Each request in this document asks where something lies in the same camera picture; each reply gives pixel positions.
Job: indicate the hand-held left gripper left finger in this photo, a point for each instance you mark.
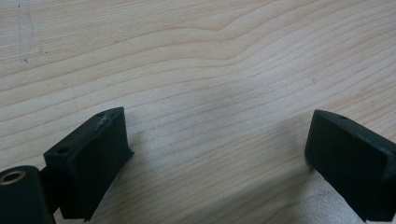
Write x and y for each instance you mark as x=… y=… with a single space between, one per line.
x=90 y=161

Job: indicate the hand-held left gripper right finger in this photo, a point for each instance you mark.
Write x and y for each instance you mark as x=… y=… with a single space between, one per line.
x=351 y=161

